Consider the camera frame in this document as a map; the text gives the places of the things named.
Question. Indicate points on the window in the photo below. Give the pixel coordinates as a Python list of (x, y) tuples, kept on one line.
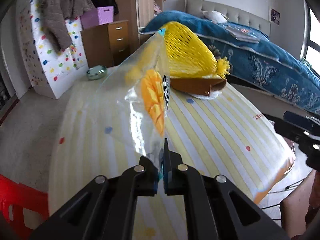
[(310, 45)]

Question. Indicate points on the brown wooden drawer cabinet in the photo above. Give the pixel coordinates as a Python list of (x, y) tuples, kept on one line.
[(107, 44)]

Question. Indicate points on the yellow foam fruit net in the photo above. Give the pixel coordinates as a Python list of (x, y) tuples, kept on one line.
[(189, 57)]

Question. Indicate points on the tall wooden wardrobe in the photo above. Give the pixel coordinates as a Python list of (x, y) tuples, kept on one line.
[(137, 13)]

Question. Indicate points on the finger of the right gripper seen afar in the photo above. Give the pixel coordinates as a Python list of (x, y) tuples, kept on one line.
[(308, 123)]

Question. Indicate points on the pink plastic storage basket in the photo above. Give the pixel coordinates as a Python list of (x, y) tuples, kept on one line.
[(97, 16)]

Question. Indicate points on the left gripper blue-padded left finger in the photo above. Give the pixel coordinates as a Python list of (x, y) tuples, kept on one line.
[(104, 208)]

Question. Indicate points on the clear mango snack bag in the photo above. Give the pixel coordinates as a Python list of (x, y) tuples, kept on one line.
[(136, 95)]

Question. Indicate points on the brown fuzzy coat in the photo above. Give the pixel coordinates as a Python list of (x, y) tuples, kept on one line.
[(54, 14)]

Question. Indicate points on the small wall poster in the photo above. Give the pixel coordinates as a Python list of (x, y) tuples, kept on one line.
[(274, 16)]

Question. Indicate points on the striped yellow play mat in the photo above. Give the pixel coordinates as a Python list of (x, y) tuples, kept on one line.
[(227, 136)]

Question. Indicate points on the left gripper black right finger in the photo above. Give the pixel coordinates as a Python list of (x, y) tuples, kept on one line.
[(214, 207)]

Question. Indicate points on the brown slipper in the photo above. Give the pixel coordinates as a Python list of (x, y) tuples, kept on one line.
[(198, 86)]

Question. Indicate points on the beige tufted bed frame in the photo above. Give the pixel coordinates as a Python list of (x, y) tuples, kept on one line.
[(235, 15)]

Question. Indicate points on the blue floral bed quilt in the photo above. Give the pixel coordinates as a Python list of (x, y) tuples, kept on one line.
[(265, 65)]

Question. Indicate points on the red plastic stool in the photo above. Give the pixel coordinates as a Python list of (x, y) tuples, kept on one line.
[(17, 197)]

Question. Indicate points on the green glass ashtray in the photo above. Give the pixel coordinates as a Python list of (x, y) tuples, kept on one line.
[(96, 72)]

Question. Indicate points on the polka dot fabric wardrobe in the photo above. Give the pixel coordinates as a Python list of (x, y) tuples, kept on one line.
[(51, 71)]

